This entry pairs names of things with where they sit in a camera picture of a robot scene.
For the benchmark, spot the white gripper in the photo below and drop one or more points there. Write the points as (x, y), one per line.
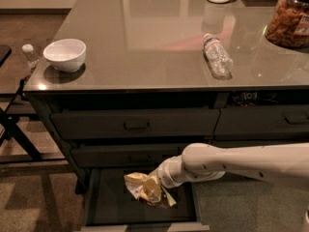
(163, 174)

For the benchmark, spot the brown sea salt chip bag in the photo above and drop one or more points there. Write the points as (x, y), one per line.
(134, 182)

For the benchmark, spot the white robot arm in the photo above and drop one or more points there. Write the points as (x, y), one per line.
(285, 165)

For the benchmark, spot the open bottom left drawer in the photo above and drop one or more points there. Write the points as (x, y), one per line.
(110, 207)

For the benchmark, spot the middle left drawer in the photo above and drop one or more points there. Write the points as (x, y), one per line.
(125, 155)

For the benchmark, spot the top left drawer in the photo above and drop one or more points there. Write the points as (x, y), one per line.
(130, 123)

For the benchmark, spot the dark grey drawer cabinet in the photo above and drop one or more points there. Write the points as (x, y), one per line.
(148, 54)

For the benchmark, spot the dark snack bag in cabinet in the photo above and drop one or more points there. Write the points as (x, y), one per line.
(253, 98)

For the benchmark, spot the top right drawer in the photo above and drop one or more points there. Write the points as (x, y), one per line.
(263, 122)

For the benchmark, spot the clear plastic water bottle lying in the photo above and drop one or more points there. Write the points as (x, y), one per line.
(219, 61)

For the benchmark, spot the white ceramic bowl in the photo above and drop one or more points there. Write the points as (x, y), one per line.
(66, 55)

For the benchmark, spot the black folding side table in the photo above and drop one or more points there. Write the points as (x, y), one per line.
(18, 107)

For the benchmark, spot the small bottle with white cap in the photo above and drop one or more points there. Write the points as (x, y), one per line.
(31, 55)

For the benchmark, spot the clear jar of snacks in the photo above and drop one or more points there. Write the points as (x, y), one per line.
(289, 26)

